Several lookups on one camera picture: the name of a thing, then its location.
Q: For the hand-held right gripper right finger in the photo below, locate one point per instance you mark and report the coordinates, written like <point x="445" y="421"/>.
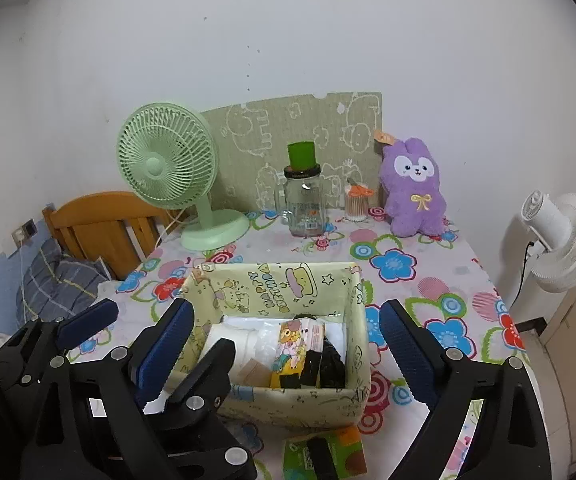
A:
<point x="408" y="355"/>

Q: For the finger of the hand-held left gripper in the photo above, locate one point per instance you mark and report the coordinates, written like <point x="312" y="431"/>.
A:
<point x="87" y="317"/>
<point x="210" y="370"/>

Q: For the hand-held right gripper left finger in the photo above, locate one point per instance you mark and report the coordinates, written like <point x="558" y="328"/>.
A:
<point x="162" y="355"/>

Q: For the white foam roll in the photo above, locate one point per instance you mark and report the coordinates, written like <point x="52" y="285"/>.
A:
<point x="247" y="355"/>

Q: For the yellow printed fabric storage box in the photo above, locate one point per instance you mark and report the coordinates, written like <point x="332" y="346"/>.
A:
<point x="293" y="400"/>

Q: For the pink cartoon printed packet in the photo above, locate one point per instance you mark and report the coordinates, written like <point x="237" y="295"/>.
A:
<point x="298" y="340"/>

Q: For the black rectangular object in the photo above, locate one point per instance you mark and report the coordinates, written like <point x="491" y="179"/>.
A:
<point x="318" y="457"/>

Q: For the green and orange tissue packet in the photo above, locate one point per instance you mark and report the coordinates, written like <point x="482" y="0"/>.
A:
<point x="348" y="460"/>

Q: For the grey plaid pillow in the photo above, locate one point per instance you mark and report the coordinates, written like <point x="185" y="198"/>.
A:
<point x="52" y="280"/>

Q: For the small jar orange lid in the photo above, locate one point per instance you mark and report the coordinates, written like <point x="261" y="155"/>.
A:
<point x="357" y="210"/>

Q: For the purple plush bunny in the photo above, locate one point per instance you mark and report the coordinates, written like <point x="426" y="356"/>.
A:
<point x="413" y="200"/>

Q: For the green desk fan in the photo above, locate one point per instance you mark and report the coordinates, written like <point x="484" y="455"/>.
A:
<point x="160" y="160"/>

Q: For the glass jar mug green lid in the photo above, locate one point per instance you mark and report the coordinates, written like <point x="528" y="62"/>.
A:
<point x="305" y="210"/>

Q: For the white standing fan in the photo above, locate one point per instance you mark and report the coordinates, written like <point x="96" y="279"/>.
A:
<point x="568" y="240"/>

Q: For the green patterned board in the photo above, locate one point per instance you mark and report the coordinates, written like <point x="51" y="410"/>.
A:
<point x="268" y="125"/>

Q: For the wall socket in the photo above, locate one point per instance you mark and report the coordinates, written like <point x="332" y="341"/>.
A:
<point x="30" y="229"/>

